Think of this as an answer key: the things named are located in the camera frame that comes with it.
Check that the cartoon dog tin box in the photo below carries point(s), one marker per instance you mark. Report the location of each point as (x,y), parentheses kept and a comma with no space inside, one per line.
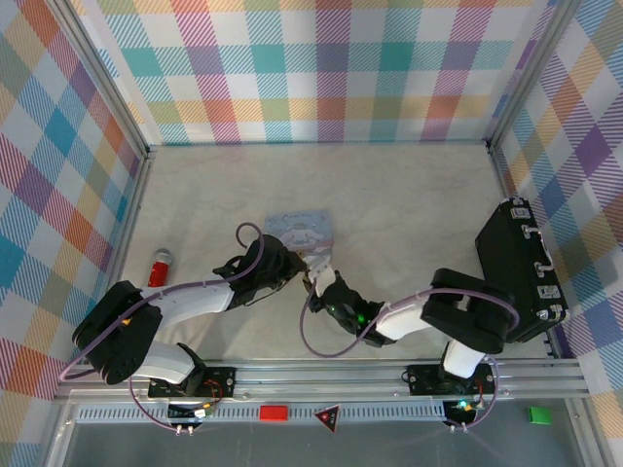
(302,228)

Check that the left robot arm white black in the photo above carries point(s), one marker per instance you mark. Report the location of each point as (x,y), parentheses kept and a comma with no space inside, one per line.
(194,304)

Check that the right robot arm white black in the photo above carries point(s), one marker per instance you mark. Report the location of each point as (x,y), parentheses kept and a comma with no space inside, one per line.
(467,311)

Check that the red glitter toy microphone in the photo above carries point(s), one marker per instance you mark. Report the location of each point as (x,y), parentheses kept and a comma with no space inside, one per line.
(159,272)

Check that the red black triangle sticker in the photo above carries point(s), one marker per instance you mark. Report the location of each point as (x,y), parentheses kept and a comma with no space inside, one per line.
(327,417)

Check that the red rectangular block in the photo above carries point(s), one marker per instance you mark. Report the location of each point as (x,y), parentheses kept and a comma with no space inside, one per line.
(273,413)

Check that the black electronics board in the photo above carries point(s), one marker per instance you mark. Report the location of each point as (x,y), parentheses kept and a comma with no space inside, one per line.
(462,412)
(187,412)

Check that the black briefcase silver latches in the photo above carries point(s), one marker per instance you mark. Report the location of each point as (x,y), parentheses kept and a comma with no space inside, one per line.
(511,253)

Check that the green block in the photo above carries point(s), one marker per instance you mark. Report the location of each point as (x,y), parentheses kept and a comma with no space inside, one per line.
(539,416)

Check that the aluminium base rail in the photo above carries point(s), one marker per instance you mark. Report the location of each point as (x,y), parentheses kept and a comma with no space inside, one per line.
(321,380)

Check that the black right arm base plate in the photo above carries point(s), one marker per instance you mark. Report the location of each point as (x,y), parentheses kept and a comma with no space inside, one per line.
(423,379)

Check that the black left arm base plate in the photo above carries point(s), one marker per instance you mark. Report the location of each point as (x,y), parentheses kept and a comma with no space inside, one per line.
(221,379)

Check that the aluminium frame post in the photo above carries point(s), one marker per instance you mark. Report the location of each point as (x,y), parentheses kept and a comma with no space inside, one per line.
(104,82)
(535,68)

